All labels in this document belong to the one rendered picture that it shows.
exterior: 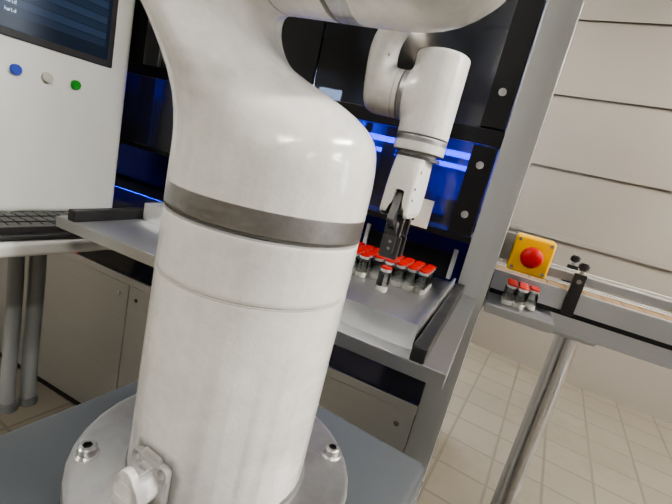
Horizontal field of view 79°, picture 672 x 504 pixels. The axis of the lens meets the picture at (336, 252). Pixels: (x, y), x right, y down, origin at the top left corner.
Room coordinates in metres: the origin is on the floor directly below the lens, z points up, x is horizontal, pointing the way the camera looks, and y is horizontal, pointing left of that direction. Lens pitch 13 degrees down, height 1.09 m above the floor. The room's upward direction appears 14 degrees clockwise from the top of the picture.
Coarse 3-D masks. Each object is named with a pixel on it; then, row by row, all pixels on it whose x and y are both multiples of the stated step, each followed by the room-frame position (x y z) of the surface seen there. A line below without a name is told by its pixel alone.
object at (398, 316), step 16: (352, 288) 0.68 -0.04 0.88; (368, 288) 0.70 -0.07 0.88; (400, 288) 0.75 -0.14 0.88; (432, 288) 0.81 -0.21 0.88; (448, 288) 0.71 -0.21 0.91; (352, 304) 0.52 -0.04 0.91; (368, 304) 0.61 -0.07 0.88; (384, 304) 0.63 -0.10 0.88; (400, 304) 0.65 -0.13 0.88; (416, 304) 0.67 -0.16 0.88; (432, 304) 0.59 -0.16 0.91; (352, 320) 0.52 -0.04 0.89; (368, 320) 0.51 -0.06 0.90; (384, 320) 0.50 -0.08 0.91; (400, 320) 0.49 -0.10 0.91; (416, 320) 0.59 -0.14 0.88; (384, 336) 0.50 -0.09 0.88; (400, 336) 0.49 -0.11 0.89; (416, 336) 0.50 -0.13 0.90
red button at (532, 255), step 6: (522, 252) 0.77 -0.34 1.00; (528, 252) 0.76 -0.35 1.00; (534, 252) 0.76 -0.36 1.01; (540, 252) 0.76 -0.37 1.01; (522, 258) 0.76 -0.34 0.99; (528, 258) 0.76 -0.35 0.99; (534, 258) 0.75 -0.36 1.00; (540, 258) 0.75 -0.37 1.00; (522, 264) 0.77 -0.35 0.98; (528, 264) 0.76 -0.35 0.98; (534, 264) 0.75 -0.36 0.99; (540, 264) 0.75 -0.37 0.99
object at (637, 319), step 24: (504, 264) 1.01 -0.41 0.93; (552, 264) 0.95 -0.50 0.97; (552, 288) 0.87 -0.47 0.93; (576, 288) 0.84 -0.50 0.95; (600, 288) 0.86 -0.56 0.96; (624, 288) 0.85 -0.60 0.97; (552, 312) 0.86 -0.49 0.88; (576, 312) 0.84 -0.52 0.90; (600, 312) 0.83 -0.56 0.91; (624, 312) 0.82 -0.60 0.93; (648, 312) 0.85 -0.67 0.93; (576, 336) 0.84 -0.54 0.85; (600, 336) 0.82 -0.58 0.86; (624, 336) 0.81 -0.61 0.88; (648, 336) 0.80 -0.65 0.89; (648, 360) 0.79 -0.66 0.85
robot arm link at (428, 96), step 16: (432, 48) 0.67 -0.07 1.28; (448, 48) 0.67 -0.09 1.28; (416, 64) 0.69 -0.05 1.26; (432, 64) 0.67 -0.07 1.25; (448, 64) 0.66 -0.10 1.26; (464, 64) 0.67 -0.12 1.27; (400, 80) 0.68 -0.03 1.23; (416, 80) 0.67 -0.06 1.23; (432, 80) 0.66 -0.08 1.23; (448, 80) 0.66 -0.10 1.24; (464, 80) 0.68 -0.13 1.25; (400, 96) 0.68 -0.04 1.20; (416, 96) 0.67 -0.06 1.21; (432, 96) 0.66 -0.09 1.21; (448, 96) 0.66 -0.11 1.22; (400, 112) 0.69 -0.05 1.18; (416, 112) 0.67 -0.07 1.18; (432, 112) 0.66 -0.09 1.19; (448, 112) 0.67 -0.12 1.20; (400, 128) 0.69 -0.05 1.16; (416, 128) 0.67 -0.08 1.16; (432, 128) 0.66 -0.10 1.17; (448, 128) 0.68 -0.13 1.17
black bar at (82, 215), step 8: (88, 208) 0.71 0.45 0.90; (96, 208) 0.73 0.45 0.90; (104, 208) 0.74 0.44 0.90; (112, 208) 0.76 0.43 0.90; (120, 208) 0.77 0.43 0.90; (128, 208) 0.79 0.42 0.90; (136, 208) 0.80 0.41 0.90; (72, 216) 0.68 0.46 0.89; (80, 216) 0.68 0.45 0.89; (88, 216) 0.70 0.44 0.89; (96, 216) 0.71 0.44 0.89; (104, 216) 0.73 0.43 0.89; (112, 216) 0.74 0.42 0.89; (120, 216) 0.76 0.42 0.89; (128, 216) 0.78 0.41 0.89; (136, 216) 0.79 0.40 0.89
